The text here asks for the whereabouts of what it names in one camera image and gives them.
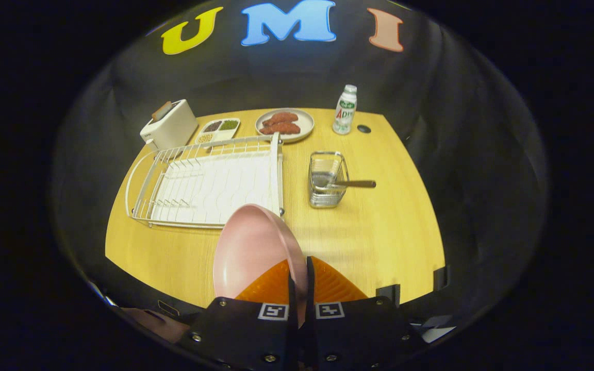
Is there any pink plate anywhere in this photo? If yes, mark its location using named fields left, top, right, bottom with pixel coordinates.
left=212, top=204, right=309, bottom=325

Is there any white compartment dish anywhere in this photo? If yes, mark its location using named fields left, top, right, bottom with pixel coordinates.
left=194, top=118, right=241, bottom=146

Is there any red meat piece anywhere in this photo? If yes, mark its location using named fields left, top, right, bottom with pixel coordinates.
left=262, top=112, right=299, bottom=127
left=259, top=122, right=301, bottom=136

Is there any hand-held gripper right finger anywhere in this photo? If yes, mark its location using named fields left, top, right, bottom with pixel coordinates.
left=305, top=256, right=432, bottom=371

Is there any white drain tray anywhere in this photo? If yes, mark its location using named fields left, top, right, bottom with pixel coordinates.
left=150, top=152, right=277, bottom=225

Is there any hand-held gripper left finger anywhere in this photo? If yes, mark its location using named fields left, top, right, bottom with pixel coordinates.
left=176, top=256, right=299, bottom=371

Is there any toast bread slice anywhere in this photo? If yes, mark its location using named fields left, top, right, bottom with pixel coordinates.
left=152, top=101, right=173, bottom=122

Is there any beige plate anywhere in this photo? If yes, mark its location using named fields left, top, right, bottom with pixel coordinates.
left=255, top=108, right=315, bottom=143

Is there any wooden handled spoon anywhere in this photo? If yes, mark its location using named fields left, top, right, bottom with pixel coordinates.
left=313, top=173, right=377, bottom=189

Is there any white wire dish rack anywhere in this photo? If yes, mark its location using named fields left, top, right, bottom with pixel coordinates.
left=125, top=132, right=285, bottom=229

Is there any black backdrop cloth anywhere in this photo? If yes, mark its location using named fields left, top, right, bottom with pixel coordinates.
left=52, top=0, right=550, bottom=330

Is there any white toaster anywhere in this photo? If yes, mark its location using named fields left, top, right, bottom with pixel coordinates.
left=139, top=99, right=199, bottom=151

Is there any white drink bottle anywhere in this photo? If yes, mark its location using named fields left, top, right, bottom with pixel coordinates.
left=332, top=85, right=358, bottom=136

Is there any metal wire basket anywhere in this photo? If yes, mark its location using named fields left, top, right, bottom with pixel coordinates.
left=308, top=151, right=350, bottom=209

